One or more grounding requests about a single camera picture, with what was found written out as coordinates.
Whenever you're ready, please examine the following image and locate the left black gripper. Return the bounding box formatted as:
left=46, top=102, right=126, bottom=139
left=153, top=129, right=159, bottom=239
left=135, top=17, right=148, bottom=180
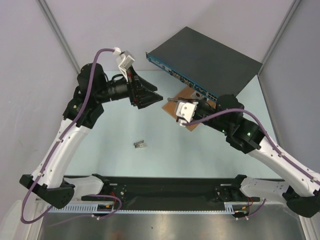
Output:
left=95, top=65, right=163, bottom=109

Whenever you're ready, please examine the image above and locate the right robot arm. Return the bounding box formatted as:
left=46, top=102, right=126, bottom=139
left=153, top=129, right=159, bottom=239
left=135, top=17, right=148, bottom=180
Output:
left=186, top=95, right=320, bottom=218

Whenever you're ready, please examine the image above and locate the wooden base board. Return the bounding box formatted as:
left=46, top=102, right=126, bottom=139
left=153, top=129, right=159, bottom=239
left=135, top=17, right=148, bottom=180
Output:
left=162, top=87, right=195, bottom=119

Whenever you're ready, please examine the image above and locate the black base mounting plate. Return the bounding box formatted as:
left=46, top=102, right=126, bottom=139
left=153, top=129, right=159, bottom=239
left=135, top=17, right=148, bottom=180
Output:
left=81, top=176, right=260, bottom=204

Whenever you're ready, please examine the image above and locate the metal switch stand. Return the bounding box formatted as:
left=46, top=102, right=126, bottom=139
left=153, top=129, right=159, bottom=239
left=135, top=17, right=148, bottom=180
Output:
left=191, top=91, right=207, bottom=101

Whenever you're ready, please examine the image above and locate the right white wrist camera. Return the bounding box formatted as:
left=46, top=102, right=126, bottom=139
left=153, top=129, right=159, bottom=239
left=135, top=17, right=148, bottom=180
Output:
left=174, top=100, right=199, bottom=127

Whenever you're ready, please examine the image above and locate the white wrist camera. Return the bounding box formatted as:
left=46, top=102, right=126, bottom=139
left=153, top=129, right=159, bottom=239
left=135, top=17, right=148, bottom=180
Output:
left=113, top=47, right=135, bottom=80
left=174, top=100, right=199, bottom=127

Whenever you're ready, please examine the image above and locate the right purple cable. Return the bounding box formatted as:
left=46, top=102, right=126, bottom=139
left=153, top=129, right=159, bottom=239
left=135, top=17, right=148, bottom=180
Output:
left=183, top=108, right=320, bottom=221

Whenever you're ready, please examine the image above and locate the purple cable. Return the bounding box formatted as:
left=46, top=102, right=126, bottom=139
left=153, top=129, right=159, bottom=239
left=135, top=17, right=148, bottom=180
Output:
left=20, top=48, right=123, bottom=227
left=183, top=108, right=320, bottom=221

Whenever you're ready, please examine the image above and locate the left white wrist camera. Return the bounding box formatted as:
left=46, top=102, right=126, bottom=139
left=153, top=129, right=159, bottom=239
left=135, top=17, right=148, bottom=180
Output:
left=113, top=47, right=135, bottom=80

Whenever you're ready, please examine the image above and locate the black blue network switch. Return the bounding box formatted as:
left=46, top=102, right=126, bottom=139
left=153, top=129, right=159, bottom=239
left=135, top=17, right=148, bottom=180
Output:
left=146, top=26, right=262, bottom=102

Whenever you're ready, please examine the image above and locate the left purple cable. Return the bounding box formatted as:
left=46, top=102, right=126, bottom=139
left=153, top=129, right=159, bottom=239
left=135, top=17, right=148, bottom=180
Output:
left=20, top=48, right=123, bottom=227

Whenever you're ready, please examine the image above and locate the white slotted cable duct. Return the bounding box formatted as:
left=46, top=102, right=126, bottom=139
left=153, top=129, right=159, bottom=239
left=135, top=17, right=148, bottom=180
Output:
left=50, top=200, right=247, bottom=214

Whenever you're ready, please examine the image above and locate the left aluminium frame post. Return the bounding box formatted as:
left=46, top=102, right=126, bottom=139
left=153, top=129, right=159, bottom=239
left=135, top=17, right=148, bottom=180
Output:
left=35, top=0, right=81, bottom=75

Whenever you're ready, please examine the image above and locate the aluminium frame post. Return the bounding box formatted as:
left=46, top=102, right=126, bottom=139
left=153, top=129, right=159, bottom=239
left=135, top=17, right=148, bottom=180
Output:
left=257, top=0, right=303, bottom=76
left=35, top=0, right=81, bottom=75

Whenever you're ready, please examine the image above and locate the right aluminium frame post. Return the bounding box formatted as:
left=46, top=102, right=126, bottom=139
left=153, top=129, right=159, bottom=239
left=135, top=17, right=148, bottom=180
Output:
left=257, top=0, right=303, bottom=76

